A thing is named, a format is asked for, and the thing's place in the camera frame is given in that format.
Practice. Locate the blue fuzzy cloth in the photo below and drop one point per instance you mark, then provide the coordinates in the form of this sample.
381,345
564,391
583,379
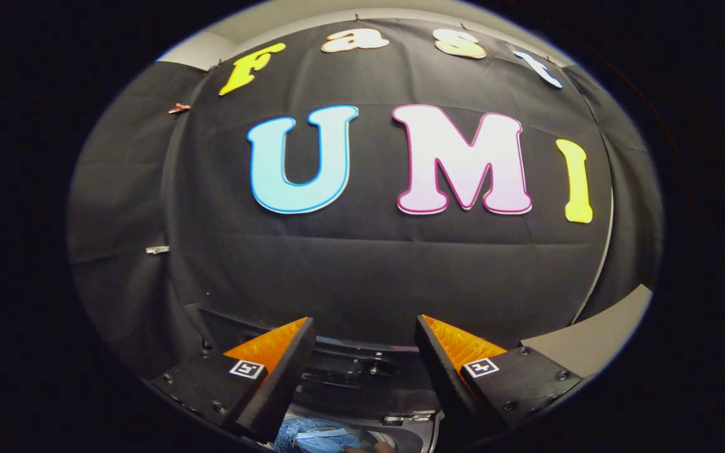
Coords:
287,434

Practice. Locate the black backdrop cloth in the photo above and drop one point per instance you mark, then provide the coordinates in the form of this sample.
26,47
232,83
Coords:
362,270

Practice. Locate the light blue polo shirt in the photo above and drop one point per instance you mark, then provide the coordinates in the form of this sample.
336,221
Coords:
325,441

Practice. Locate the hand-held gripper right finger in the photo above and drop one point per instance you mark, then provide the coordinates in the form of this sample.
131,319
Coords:
447,384

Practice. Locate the copper clip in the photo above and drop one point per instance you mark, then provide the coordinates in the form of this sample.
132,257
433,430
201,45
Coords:
179,108

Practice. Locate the silver clip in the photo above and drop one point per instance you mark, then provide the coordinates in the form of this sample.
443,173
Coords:
157,250

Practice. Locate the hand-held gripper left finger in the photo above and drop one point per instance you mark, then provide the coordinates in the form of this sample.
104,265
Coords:
284,384

